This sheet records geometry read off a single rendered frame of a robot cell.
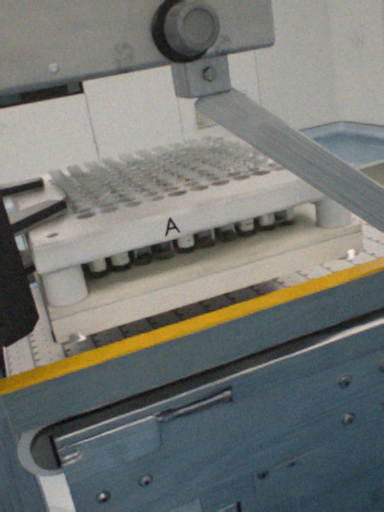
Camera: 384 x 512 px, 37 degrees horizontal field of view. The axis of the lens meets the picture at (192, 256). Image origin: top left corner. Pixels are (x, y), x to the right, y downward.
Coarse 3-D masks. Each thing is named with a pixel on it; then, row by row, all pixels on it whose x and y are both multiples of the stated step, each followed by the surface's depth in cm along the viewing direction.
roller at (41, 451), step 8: (56, 424) 40; (40, 432) 39; (48, 432) 39; (32, 440) 39; (40, 440) 39; (48, 440) 39; (32, 448) 39; (40, 448) 39; (48, 448) 39; (56, 448) 39; (32, 456) 39; (40, 456) 39; (48, 456) 39; (56, 456) 39; (40, 464) 39; (48, 464) 40; (56, 464) 40
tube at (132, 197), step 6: (126, 192) 42; (132, 192) 42; (138, 192) 41; (126, 198) 41; (132, 198) 41; (138, 198) 41; (126, 204) 41; (132, 204) 41; (138, 204) 41; (138, 252) 43; (144, 252) 43; (150, 252) 43; (138, 258) 43; (144, 258) 43; (150, 258) 43; (138, 264) 43; (144, 264) 43
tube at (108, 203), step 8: (104, 200) 40; (112, 200) 41; (104, 208) 41; (112, 208) 41; (112, 256) 42; (120, 256) 42; (128, 256) 43; (112, 264) 43; (120, 264) 42; (128, 264) 43
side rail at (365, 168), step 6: (372, 162) 75; (378, 162) 75; (360, 168) 73; (366, 168) 73; (372, 168) 74; (378, 168) 74; (366, 174) 74; (372, 174) 74; (378, 174) 74; (378, 180) 75; (30, 276) 62; (30, 282) 62
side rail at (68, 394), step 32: (352, 288) 43; (256, 320) 41; (288, 320) 42; (320, 320) 43; (160, 352) 39; (192, 352) 40; (224, 352) 41; (64, 384) 37; (96, 384) 38; (128, 384) 39; (32, 416) 37; (64, 416) 38
